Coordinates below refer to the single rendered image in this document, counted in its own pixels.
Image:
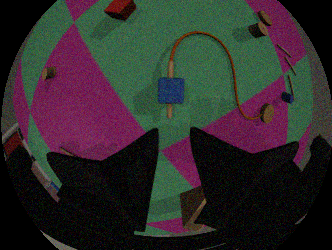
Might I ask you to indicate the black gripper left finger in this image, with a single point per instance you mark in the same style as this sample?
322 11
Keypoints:
125 179

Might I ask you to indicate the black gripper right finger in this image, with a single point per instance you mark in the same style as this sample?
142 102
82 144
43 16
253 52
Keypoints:
228 174

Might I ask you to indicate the blue square block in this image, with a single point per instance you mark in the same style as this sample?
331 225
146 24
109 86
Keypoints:
170 91

